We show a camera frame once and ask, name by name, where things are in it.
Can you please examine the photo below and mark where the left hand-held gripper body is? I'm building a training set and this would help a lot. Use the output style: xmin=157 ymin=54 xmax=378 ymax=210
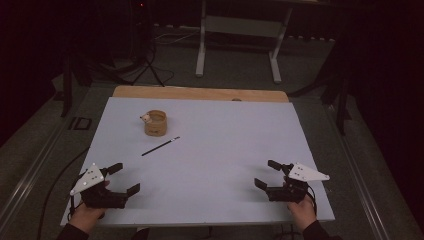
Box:
xmin=69 ymin=162 xmax=130 ymax=211

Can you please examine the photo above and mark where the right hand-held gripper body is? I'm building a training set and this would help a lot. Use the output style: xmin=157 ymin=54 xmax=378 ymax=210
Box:
xmin=265 ymin=162 xmax=331 ymax=204

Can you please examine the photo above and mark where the black pen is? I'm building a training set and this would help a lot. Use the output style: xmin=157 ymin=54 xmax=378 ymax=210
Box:
xmin=141 ymin=135 xmax=181 ymax=157

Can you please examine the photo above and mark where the person's left hand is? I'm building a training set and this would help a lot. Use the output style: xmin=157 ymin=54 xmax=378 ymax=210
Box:
xmin=68 ymin=179 xmax=111 ymax=235

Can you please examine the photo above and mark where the person's right hand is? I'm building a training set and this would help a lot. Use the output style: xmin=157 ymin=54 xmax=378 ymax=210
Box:
xmin=283 ymin=175 xmax=318 ymax=233

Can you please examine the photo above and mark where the light grey table board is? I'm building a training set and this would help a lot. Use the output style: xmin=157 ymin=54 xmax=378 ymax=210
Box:
xmin=60 ymin=96 xmax=336 ymax=228

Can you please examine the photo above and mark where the black metal stand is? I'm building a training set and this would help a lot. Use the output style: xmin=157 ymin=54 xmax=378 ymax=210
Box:
xmin=320 ymin=59 xmax=353 ymax=136

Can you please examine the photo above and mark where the black tripod stand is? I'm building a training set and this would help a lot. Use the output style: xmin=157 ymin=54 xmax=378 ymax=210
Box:
xmin=130 ymin=0 xmax=166 ymax=88

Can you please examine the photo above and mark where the right hand-held gripper cable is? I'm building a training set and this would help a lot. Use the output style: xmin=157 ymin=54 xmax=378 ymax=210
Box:
xmin=306 ymin=185 xmax=319 ymax=215

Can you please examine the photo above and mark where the hand-held gripper cable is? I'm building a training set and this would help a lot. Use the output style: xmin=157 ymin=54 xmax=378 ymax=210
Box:
xmin=67 ymin=194 xmax=76 ymax=222
xmin=306 ymin=185 xmax=319 ymax=215

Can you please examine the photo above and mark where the left hand-held gripper cable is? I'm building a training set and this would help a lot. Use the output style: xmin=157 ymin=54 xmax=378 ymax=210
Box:
xmin=67 ymin=194 xmax=76 ymax=222

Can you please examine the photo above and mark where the black floor cable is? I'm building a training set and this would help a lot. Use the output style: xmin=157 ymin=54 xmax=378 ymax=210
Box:
xmin=35 ymin=146 xmax=91 ymax=240

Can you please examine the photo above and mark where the black floor frame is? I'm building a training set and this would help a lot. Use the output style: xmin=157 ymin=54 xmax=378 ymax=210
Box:
xmin=67 ymin=116 xmax=93 ymax=132

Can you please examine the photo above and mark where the metal floor rail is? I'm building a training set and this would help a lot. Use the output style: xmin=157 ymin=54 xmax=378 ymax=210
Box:
xmin=0 ymin=123 xmax=69 ymax=231
xmin=323 ymin=103 xmax=392 ymax=240

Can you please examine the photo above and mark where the black metal post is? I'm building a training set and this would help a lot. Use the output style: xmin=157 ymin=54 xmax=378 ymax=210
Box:
xmin=60 ymin=53 xmax=74 ymax=119

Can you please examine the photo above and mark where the white metal desk frame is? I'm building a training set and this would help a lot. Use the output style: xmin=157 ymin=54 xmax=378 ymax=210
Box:
xmin=195 ymin=0 xmax=294 ymax=85

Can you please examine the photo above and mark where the white floor cable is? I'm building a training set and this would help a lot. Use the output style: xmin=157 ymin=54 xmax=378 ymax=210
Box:
xmin=153 ymin=30 xmax=201 ymax=46

